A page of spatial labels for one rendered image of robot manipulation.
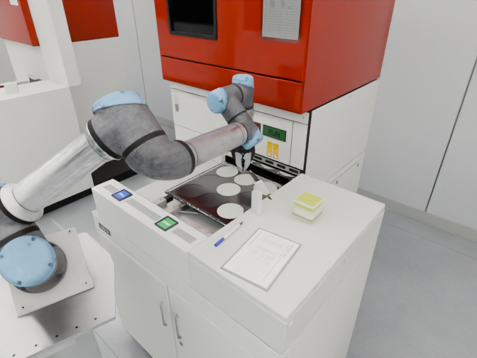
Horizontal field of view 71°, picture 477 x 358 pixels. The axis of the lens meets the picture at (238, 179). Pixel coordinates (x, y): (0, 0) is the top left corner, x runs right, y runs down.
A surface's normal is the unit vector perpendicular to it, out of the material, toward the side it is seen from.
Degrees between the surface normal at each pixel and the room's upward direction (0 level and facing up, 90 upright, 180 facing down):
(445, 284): 0
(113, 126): 67
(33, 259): 53
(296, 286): 0
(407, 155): 90
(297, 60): 90
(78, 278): 46
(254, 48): 90
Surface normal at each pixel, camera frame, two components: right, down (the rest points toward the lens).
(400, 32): -0.65, 0.38
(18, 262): 0.45, -0.18
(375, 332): 0.00, -0.87
